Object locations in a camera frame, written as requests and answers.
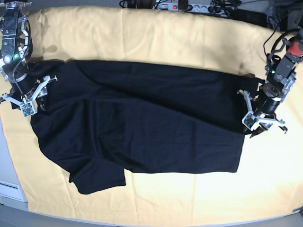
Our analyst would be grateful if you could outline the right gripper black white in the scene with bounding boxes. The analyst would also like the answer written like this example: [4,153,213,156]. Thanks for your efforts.
[0,73,58,118]

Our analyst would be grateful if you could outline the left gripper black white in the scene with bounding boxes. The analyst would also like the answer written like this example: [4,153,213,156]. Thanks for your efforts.
[237,90,288,139]

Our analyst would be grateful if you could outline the dark navy T-shirt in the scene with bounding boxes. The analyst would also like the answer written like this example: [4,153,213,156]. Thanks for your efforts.
[10,59,263,196]

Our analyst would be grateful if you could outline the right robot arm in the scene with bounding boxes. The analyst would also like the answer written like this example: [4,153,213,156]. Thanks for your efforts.
[0,0,57,118]

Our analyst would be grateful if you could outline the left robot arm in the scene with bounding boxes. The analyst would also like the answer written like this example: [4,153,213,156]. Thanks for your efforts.
[238,28,303,137]

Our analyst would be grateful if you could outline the yellow table cloth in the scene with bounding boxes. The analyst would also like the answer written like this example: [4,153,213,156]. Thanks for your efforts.
[0,6,303,227]

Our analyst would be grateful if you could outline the white drawer unit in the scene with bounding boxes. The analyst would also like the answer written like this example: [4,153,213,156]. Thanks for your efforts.
[0,181,24,202]

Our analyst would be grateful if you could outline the black box at table edge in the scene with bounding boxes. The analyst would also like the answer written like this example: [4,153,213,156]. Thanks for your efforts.
[232,9,267,27]

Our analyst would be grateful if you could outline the white power strip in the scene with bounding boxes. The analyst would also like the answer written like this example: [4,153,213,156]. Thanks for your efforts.
[157,2,211,14]

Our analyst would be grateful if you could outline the black cables bundle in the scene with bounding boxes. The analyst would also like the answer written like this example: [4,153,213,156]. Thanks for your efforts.
[209,0,244,16]

